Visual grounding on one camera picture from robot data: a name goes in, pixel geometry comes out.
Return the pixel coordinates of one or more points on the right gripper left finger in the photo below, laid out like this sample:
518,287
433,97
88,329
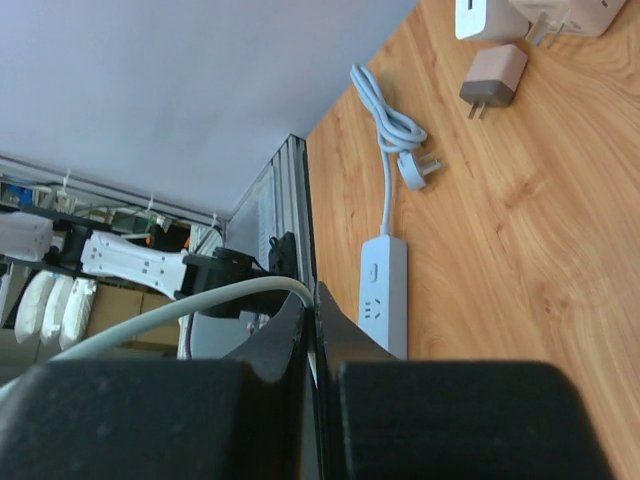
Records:
239,417

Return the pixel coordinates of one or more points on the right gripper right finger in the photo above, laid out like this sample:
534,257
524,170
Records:
383,418

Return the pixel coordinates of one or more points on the light blue power strip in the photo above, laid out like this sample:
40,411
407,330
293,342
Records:
383,290

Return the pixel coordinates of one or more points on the brown pink charger plug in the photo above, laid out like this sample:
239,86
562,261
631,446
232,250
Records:
493,79

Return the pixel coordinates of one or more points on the white charger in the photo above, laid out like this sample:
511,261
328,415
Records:
489,20

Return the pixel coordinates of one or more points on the beige patterned cube charger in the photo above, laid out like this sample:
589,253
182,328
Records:
587,18

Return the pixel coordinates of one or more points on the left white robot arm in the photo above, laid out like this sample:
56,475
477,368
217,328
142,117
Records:
79,248

